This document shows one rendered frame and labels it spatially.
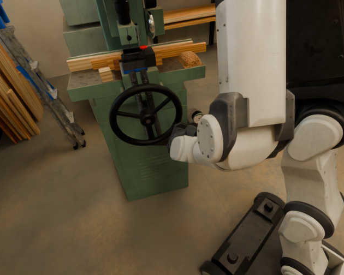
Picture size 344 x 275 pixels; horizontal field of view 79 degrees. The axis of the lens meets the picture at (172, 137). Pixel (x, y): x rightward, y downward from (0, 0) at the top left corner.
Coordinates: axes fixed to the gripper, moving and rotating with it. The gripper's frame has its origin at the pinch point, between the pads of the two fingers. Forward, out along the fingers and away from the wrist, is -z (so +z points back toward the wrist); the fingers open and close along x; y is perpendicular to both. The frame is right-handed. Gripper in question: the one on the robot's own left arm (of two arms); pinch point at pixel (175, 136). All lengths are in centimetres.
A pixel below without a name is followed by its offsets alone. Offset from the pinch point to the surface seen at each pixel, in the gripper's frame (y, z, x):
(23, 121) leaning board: 107, -139, -49
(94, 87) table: 36.2, -14.8, 6.8
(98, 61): 40, -26, 18
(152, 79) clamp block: 15.6, -4.8, 17.6
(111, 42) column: 40, -41, 31
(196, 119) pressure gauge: -12.3, -21.0, 9.7
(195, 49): -0.7, -26.9, 41.5
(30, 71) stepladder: 89, -82, 0
